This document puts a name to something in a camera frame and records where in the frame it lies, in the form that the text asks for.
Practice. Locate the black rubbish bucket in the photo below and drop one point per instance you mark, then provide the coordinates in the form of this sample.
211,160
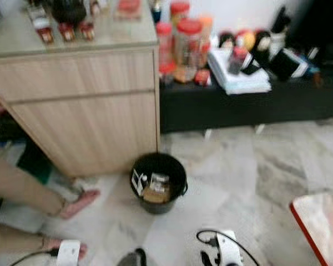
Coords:
158,163

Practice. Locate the brown clear packet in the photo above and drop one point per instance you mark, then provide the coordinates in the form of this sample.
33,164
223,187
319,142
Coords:
157,189

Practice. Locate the white and black wrapper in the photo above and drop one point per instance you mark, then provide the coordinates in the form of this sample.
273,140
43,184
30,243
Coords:
138,182

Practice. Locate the pink slipper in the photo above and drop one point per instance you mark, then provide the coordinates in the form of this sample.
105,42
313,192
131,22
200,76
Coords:
82,203
82,250

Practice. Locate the black low console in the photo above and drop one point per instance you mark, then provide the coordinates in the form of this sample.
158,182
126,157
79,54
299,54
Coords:
238,108

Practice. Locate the light wood cabinet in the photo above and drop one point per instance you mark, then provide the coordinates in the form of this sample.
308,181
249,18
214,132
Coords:
83,116

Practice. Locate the dark green bag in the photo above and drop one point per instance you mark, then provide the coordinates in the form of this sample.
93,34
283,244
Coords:
36,163

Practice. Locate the small red cap bottle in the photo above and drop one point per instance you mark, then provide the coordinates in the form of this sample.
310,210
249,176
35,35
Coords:
237,61

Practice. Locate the white and black box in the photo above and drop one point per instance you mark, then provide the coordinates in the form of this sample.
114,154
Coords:
287,64

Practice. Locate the large red lid jar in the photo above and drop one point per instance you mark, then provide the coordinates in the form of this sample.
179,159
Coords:
188,50

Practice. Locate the slim red lid jar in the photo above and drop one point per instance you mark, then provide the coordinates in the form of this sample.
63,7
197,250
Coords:
164,41

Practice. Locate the orange lid jar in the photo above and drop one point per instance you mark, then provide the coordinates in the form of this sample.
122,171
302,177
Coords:
206,30

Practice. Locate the short red lid jar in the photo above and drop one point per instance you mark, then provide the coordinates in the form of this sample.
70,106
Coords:
179,11

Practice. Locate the small dark red jar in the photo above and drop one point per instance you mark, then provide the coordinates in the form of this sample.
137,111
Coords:
86,30
66,32
45,32

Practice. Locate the pink lid clear container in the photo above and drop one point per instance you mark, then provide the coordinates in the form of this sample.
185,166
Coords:
127,8

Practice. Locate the black teapot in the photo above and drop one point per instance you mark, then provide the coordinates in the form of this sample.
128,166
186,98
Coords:
69,10

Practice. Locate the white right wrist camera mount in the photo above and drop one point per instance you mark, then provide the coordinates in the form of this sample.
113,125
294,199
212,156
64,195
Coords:
230,252

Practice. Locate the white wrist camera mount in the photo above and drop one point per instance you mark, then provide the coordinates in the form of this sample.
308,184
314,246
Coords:
69,254
230,252

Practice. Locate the marble table with red frame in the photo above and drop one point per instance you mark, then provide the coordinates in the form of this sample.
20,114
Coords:
324,233

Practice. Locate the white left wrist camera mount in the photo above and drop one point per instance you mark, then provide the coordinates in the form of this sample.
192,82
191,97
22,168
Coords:
69,254

